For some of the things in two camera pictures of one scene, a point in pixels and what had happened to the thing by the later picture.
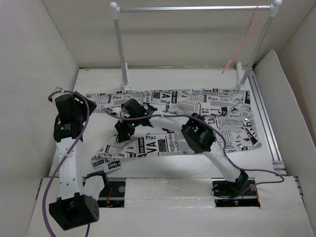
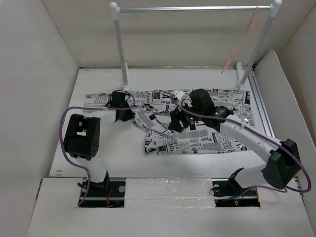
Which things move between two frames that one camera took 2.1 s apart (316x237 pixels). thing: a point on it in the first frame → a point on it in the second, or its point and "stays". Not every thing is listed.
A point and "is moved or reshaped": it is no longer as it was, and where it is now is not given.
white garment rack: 116,11 stays
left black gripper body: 81,112 → 127,115
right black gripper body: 129,125 → 185,118
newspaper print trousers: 228,112 is moved or reshaped
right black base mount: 229,193 stays
